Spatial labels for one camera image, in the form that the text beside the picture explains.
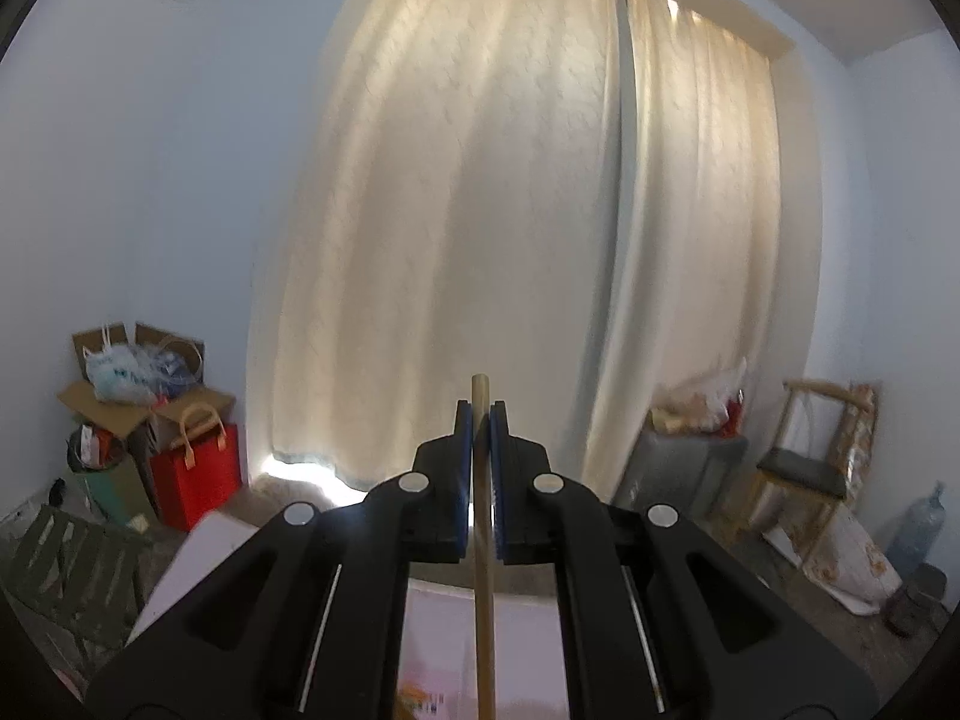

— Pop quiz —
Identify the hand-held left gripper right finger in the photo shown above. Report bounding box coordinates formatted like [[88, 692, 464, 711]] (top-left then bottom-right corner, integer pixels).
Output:
[[489, 399, 878, 720]]

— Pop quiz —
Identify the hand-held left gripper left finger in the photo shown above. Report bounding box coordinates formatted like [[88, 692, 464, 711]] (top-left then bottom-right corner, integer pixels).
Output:
[[86, 399, 475, 720]]

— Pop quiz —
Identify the single bamboo chopstick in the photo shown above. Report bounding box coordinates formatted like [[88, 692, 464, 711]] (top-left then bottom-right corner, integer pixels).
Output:
[[470, 373, 498, 720]]

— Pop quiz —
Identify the grey cabinet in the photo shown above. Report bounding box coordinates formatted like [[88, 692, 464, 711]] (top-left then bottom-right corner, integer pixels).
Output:
[[615, 427, 751, 535]]

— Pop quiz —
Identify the crumpled clear plastic bag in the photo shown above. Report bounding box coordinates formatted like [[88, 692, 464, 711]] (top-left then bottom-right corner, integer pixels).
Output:
[[649, 356, 751, 437]]

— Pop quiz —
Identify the red gift bag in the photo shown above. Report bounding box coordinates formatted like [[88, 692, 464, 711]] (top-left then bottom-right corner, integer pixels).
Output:
[[148, 401, 245, 533]]

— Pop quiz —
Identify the wide cream curtain panel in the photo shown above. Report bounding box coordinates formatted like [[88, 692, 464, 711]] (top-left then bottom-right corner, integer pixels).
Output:
[[247, 0, 628, 493]]

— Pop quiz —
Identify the blue plastic bag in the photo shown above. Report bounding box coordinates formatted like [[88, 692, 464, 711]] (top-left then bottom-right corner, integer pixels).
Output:
[[150, 340, 205, 400]]

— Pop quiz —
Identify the wooden chair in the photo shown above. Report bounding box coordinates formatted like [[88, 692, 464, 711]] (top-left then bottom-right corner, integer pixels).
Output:
[[709, 379, 880, 565]]

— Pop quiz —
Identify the narrow cream curtain panel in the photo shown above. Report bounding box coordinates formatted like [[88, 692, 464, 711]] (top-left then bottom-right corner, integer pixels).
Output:
[[581, 0, 797, 500]]

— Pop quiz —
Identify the green trash bin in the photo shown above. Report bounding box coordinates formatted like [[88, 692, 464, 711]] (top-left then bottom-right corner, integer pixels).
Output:
[[67, 424, 160, 527]]

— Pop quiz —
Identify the white plastic bag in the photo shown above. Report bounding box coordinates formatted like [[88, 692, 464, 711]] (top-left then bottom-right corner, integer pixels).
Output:
[[84, 343, 163, 403]]

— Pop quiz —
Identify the patterned oilcloth roll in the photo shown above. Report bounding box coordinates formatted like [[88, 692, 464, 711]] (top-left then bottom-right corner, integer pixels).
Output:
[[763, 382, 905, 617]]

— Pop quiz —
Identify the open cardboard box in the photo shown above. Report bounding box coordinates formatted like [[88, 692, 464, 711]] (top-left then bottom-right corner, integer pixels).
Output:
[[58, 322, 238, 467]]

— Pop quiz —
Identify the green folding stool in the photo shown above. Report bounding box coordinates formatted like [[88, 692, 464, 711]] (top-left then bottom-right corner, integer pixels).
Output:
[[0, 502, 152, 655]]

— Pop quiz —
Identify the blue water jug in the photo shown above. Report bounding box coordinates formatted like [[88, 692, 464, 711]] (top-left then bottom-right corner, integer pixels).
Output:
[[885, 484, 948, 580]]

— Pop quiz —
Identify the dark metal pot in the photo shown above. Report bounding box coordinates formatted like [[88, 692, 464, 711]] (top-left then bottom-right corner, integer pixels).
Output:
[[883, 566, 949, 640]]

